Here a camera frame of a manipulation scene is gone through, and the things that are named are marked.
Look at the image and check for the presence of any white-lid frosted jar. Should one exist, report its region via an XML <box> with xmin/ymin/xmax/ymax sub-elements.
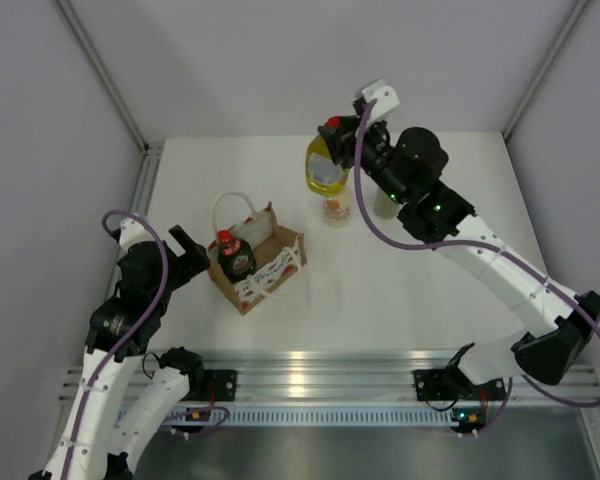
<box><xmin>373</xmin><ymin>189</ymin><xmax>401</xmax><ymax>220</ymax></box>

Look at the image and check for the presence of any left aluminium frame post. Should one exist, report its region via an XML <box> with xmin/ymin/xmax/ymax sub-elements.
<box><xmin>52</xmin><ymin>0</ymin><xmax>164</xmax><ymax>212</ymax></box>

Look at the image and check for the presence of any black mount plate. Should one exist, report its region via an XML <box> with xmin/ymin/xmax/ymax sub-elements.
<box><xmin>412</xmin><ymin>369</ymin><xmax>456</xmax><ymax>402</ymax></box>
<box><xmin>199</xmin><ymin>369</ymin><xmax>238</xmax><ymax>403</ymax></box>

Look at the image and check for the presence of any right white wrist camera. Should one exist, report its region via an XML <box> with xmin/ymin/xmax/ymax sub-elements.
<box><xmin>353</xmin><ymin>78</ymin><xmax>401</xmax><ymax>124</ymax></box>

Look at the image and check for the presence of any slotted cable duct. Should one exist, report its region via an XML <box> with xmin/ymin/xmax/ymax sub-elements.
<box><xmin>119</xmin><ymin>407</ymin><xmax>461</xmax><ymax>427</ymax></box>

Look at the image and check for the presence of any jute watermelon canvas bag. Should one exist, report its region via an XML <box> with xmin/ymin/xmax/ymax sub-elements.
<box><xmin>207</xmin><ymin>191</ymin><xmax>307</xmax><ymax>315</ymax></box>

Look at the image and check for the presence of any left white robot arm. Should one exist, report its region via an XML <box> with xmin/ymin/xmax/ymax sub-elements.
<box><xmin>32</xmin><ymin>218</ymin><xmax>210</xmax><ymax>479</ymax></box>

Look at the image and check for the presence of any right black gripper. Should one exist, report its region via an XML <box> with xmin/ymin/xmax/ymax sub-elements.
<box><xmin>318</xmin><ymin>116</ymin><xmax>408</xmax><ymax>208</ymax></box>

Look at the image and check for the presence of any aluminium frame post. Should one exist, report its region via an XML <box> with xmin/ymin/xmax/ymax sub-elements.
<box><xmin>501</xmin><ymin>0</ymin><xmax>595</xmax><ymax>144</ymax></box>
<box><xmin>52</xmin><ymin>0</ymin><xmax>164</xmax><ymax>212</ymax></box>

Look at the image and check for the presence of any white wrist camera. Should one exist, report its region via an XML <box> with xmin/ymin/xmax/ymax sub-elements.
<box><xmin>353</xmin><ymin>78</ymin><xmax>401</xmax><ymax>124</ymax></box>
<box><xmin>118</xmin><ymin>217</ymin><xmax>154</xmax><ymax>252</ymax></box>

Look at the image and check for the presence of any right aluminium frame post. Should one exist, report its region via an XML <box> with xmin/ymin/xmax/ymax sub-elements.
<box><xmin>501</xmin><ymin>0</ymin><xmax>595</xmax><ymax>144</ymax></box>

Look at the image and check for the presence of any dark green red-cap bottle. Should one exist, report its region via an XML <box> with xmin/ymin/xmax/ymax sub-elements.
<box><xmin>217</xmin><ymin>230</ymin><xmax>256</xmax><ymax>284</ymax></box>

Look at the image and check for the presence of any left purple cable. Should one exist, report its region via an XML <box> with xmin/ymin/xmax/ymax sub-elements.
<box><xmin>62</xmin><ymin>209</ymin><xmax>231</xmax><ymax>480</ymax></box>

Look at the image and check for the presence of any right black mount plate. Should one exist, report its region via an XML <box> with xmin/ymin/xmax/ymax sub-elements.
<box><xmin>412</xmin><ymin>369</ymin><xmax>456</xmax><ymax>402</ymax></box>

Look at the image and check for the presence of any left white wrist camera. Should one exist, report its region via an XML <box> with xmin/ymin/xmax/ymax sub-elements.
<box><xmin>118</xmin><ymin>217</ymin><xmax>154</xmax><ymax>252</ymax></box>

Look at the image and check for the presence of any pump soap bottle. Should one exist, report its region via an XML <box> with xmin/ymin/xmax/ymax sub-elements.
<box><xmin>322</xmin><ymin>190</ymin><xmax>355</xmax><ymax>228</ymax></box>

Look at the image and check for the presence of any yellow-green red-cap bottle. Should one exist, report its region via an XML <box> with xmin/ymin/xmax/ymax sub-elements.
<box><xmin>305</xmin><ymin>133</ymin><xmax>348</xmax><ymax>197</ymax></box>

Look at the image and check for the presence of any left black mount plate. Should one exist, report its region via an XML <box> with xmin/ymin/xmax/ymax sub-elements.
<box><xmin>199</xmin><ymin>369</ymin><xmax>238</xmax><ymax>403</ymax></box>

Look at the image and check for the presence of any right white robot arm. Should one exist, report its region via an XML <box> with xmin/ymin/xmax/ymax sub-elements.
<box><xmin>318</xmin><ymin>116</ymin><xmax>600</xmax><ymax>397</ymax></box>

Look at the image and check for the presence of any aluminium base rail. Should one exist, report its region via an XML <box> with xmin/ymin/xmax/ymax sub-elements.
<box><xmin>59</xmin><ymin>348</ymin><xmax>600</xmax><ymax>404</ymax></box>

